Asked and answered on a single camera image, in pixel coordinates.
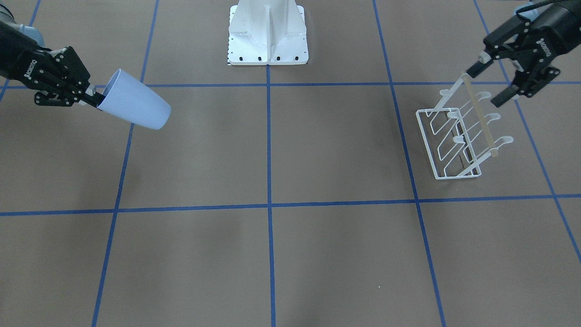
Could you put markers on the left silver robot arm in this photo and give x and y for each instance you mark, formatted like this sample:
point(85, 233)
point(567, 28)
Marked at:
point(526, 8)

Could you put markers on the light blue plastic cup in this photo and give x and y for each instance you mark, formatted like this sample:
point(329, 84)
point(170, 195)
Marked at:
point(127, 98)

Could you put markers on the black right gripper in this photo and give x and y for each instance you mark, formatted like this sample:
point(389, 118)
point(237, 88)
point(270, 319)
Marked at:
point(23, 60)

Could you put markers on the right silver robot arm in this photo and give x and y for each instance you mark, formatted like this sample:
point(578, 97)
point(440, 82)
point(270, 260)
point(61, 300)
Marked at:
point(18, 27)

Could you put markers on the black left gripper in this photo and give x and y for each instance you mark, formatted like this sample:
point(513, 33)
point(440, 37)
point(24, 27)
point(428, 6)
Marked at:
point(554, 35)

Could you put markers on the white wire cup holder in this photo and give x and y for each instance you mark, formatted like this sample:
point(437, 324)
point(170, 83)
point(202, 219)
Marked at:
point(457, 131)

